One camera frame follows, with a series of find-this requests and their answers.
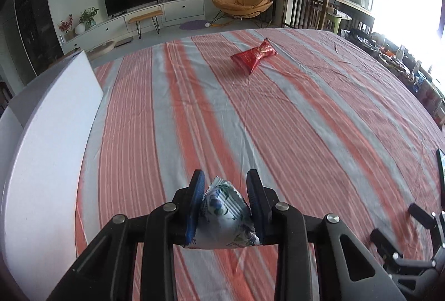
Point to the clutter of assorted goods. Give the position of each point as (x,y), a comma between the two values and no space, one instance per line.
(399,54)

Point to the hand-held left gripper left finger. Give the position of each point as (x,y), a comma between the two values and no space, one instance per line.
(196,203)

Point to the round white vase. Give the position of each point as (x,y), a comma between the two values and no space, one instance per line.
(80,29)

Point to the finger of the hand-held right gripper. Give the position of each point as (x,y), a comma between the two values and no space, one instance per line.
(386,245)
(422,216)

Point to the black display cabinet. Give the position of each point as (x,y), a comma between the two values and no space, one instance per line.
(31,26)

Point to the green plastic stool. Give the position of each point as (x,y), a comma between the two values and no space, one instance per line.
(333,23)

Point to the purple round mat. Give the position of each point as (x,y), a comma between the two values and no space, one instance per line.
(193,24)

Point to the white blue floral snack packet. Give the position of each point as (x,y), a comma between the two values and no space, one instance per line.
(226,217)

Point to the white cardboard box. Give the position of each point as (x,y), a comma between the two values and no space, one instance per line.
(45,165)

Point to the wooden bench with metal legs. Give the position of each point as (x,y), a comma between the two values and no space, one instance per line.
(144,16)

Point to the white television cabinet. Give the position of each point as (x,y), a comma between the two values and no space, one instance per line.
(184,7)

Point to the red flower plant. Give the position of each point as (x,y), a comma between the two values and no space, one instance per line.
(66,24)

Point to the wooden slatted furniture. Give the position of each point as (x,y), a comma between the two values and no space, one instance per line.
(302,9)

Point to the red candy packet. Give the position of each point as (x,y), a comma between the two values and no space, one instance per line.
(252,56)

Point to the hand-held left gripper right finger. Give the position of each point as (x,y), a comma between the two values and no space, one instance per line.
(255,210)

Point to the leafy green potted plant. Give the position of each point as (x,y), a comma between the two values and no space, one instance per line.
(88,14)

